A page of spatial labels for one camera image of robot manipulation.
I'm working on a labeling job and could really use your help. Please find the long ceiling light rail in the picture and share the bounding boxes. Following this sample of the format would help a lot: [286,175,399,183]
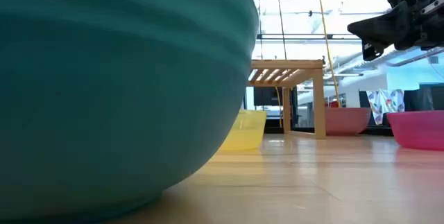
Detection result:
[256,33,364,41]

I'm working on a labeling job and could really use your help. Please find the black monitor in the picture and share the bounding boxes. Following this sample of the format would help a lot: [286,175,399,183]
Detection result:
[253,87,284,107]

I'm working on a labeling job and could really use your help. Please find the yellow cable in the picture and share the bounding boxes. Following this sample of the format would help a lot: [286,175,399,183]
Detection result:
[315,0,341,109]

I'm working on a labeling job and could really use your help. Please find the patterned colourful cloth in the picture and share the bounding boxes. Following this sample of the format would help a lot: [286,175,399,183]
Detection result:
[366,88,406,126]

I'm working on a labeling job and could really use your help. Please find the wooden slatted shelf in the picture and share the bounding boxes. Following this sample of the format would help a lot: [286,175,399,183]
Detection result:
[247,59,327,140]

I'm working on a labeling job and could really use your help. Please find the magenta translucent bowl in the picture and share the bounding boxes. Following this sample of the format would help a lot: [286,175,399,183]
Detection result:
[386,110,444,151]

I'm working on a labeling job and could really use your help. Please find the large teal bowl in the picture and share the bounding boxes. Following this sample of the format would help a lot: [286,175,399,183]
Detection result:
[0,0,260,224]

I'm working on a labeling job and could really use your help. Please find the large light pink bowl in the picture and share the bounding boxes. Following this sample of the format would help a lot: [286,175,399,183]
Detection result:
[324,107,372,137]

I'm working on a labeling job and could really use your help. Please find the yellow translucent bowl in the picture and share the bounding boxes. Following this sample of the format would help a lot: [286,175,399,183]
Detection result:
[219,110,268,151]

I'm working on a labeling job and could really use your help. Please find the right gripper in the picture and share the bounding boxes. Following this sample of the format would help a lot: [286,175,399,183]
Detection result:
[347,0,444,62]

